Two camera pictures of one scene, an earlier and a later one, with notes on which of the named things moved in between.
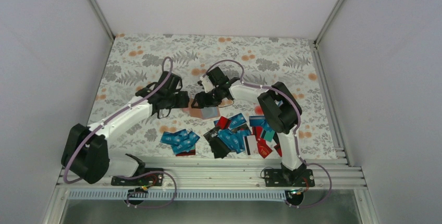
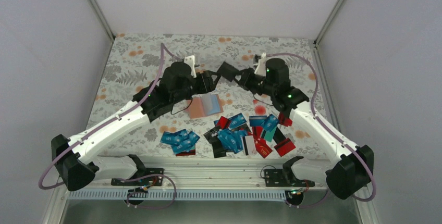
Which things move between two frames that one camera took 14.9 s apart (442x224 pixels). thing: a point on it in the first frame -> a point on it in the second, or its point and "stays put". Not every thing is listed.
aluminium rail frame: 329,173 stays put
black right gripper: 203,101 -> 245,81
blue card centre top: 237,121 stays put
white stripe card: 250,145 stays put
